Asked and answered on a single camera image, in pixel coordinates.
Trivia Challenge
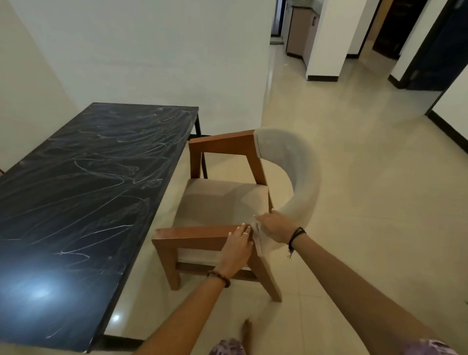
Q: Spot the purple floral garment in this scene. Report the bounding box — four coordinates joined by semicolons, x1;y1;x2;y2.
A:
214;338;460;355

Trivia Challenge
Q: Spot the wooden armchair with beige cushion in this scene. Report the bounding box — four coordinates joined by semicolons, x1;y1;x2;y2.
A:
151;128;322;303

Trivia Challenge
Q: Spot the person's left hand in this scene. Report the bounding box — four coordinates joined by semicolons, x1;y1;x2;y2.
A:
209;224;255;281

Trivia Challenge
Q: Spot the beige kitchen cabinet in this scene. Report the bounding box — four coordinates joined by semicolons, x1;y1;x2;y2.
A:
284;4;319;60

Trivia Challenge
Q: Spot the white translucent protective wrap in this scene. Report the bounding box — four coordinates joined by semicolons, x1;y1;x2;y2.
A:
253;128;322;256

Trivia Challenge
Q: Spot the person's left forearm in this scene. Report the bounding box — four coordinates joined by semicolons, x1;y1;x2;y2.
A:
133;272;229;355

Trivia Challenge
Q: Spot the person's right forearm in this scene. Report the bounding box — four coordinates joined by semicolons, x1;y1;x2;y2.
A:
291;232;452;355

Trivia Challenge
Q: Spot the black thread bracelet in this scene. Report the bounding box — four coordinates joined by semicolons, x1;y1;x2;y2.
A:
287;227;306;259

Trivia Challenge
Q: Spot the black beaded bracelet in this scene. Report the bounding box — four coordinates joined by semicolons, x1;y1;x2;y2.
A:
207;269;231;289

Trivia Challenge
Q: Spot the black marble table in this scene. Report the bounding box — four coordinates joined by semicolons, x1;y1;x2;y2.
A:
0;102;208;353

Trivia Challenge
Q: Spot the dark brown door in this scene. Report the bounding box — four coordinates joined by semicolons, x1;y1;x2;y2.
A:
372;0;429;60

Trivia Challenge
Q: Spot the person's bare foot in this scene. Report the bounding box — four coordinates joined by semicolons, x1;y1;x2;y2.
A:
241;319;254;352

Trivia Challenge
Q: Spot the person's right hand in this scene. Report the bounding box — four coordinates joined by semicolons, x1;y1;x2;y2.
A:
254;211;298;245

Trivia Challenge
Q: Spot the dark blue door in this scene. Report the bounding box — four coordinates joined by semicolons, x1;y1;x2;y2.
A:
405;0;468;92

